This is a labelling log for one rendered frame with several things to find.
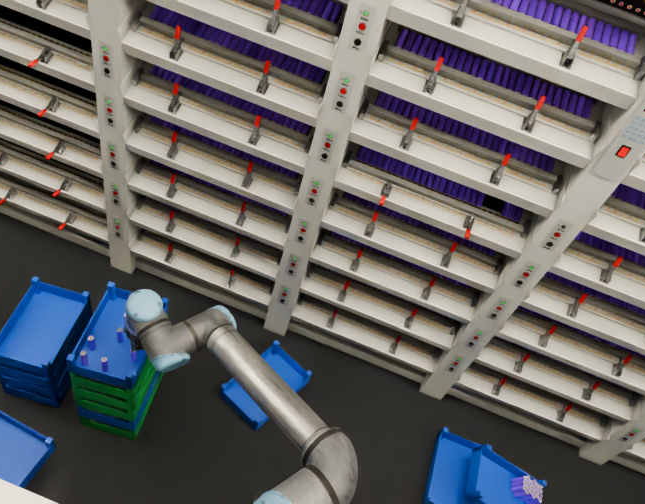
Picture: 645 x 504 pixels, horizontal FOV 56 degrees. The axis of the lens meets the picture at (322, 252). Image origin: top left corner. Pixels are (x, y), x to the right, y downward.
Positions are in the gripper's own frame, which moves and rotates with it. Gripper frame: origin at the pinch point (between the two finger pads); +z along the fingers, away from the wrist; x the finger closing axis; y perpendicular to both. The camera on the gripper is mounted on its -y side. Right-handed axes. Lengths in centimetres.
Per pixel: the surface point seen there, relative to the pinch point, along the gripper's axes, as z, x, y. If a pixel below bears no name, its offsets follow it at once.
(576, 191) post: -76, 110, 1
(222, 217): 2, 33, -38
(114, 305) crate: 11.2, -6.0, -14.3
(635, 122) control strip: -100, 110, -4
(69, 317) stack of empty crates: 28.7, -20.8, -18.1
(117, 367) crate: 5.2, -7.7, 7.8
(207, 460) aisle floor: 39, 19, 39
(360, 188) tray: -41, 67, -23
